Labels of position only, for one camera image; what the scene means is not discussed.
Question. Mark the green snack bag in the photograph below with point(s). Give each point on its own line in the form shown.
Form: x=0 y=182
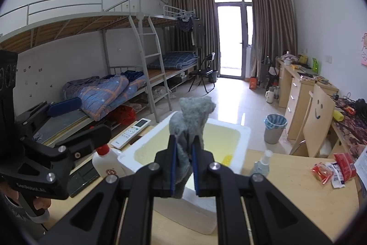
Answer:
x=315 y=64

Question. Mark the white remote control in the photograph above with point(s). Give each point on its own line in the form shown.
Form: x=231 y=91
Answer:
x=132 y=133

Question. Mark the red orange snack packet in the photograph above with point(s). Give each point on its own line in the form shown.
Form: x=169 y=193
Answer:
x=322 y=173

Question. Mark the black bucket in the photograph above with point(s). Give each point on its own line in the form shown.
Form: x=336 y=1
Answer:
x=212 y=77

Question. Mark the blue plaid bedding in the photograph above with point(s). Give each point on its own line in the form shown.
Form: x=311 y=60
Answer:
x=175 y=60

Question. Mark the yellow pouch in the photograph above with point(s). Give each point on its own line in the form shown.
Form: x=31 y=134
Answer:
x=338 y=115

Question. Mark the black folding chair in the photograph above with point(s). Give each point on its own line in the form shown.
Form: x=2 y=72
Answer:
x=203 y=70

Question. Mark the white wall socket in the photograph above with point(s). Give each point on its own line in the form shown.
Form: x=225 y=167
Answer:
x=329 y=58

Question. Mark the grey fluffy cloth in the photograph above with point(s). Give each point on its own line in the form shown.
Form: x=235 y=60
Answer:
x=189 y=118

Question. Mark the wooden chair with smiley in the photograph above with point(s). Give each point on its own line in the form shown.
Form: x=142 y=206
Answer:
x=318 y=107

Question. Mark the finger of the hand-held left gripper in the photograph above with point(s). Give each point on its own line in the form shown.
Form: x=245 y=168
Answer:
x=91 y=136
x=64 y=106

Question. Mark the silver thermos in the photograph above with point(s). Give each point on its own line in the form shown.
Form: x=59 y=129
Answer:
x=276 y=91

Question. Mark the glass balcony door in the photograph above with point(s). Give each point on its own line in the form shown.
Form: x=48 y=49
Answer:
x=230 y=32

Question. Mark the grey trash bin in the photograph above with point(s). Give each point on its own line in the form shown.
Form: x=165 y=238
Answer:
x=273 y=133

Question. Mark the white thermos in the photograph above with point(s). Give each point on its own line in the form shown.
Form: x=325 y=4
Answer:
x=269 y=95

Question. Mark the clear blue spray bottle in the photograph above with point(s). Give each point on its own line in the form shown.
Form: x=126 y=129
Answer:
x=262 y=166

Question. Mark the white foam box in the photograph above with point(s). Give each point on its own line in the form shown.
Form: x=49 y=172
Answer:
x=200 y=213

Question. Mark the black notebook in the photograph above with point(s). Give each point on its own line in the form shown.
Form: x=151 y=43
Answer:
x=83 y=179

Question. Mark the orange bag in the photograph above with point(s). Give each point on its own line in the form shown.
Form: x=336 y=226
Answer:
x=253 y=83

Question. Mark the pink cartoon wall poster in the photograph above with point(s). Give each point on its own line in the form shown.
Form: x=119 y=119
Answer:
x=364 y=48

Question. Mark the wooden desk with drawers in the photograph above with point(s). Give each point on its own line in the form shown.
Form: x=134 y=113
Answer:
x=298 y=95

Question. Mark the white snack packet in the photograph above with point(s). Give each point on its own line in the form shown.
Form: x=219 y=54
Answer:
x=338 y=179

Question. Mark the white lotion pump bottle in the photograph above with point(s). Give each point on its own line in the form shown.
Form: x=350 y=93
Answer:
x=110 y=160

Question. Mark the white paper sheet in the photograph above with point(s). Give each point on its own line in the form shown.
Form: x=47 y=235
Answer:
x=362 y=164

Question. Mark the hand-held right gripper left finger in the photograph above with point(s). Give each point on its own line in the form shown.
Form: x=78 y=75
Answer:
x=173 y=167

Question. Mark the grey metal bunk bed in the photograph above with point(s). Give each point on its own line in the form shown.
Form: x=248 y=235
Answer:
x=172 y=16
x=57 y=29

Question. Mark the blue star quilt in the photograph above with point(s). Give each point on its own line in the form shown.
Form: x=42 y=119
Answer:
x=106 y=95

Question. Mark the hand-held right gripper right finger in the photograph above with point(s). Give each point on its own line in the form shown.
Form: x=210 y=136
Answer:
x=195 y=167

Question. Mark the red plastic bag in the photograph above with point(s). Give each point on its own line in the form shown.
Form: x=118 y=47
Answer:
x=123 y=115

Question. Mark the yellow sponge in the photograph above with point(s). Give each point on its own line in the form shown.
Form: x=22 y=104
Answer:
x=227 y=160

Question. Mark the person's left hand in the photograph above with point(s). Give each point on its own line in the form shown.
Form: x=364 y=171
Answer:
x=41 y=204

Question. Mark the dark hanging garment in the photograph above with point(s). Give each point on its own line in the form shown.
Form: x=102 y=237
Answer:
x=185 y=25

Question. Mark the yellow box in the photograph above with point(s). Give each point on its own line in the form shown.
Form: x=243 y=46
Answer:
x=303 y=58

